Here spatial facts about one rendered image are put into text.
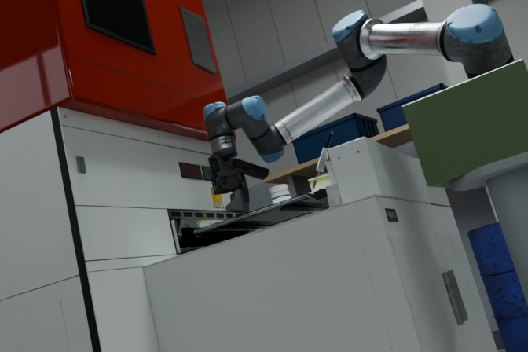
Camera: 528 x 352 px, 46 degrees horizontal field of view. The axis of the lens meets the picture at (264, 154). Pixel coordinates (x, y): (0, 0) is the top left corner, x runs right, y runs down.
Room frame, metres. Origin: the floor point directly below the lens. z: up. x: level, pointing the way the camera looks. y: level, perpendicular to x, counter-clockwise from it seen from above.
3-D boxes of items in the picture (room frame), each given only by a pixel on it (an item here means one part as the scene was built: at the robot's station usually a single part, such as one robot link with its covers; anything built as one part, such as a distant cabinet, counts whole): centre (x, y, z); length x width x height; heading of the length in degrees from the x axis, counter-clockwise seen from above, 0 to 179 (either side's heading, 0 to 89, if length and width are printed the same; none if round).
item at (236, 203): (1.79, 0.11, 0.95); 0.06 x 0.03 x 0.09; 115
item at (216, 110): (1.81, 0.11, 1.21); 0.09 x 0.08 x 0.11; 67
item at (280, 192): (2.31, -0.02, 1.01); 0.07 x 0.07 x 0.10
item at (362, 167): (1.64, -0.30, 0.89); 0.55 x 0.09 x 0.14; 157
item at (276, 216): (1.85, 0.01, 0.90); 0.34 x 0.34 x 0.01; 67
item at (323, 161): (2.03, -0.19, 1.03); 0.06 x 0.04 x 0.13; 67
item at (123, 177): (1.76, 0.29, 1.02); 0.81 x 0.03 x 0.40; 157
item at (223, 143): (1.81, 0.11, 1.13); 0.08 x 0.08 x 0.05
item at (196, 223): (1.92, 0.21, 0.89); 0.44 x 0.02 x 0.10; 157
